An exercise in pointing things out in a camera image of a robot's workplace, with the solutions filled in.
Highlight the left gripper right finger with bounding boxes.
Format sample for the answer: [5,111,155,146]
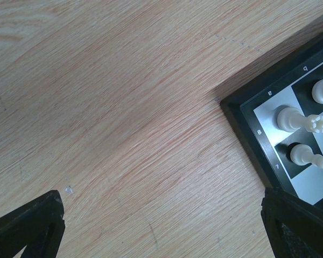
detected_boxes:
[261,188,323,257]

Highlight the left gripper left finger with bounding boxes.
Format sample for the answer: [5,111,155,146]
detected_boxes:
[0,190,65,257]

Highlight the black white chessboard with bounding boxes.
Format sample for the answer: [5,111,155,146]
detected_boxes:
[220,32,323,210]

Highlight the white corner pawn piece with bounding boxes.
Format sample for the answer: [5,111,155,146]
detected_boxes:
[290,144,323,169]

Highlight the white rook piece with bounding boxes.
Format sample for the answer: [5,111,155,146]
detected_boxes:
[277,107,323,133]

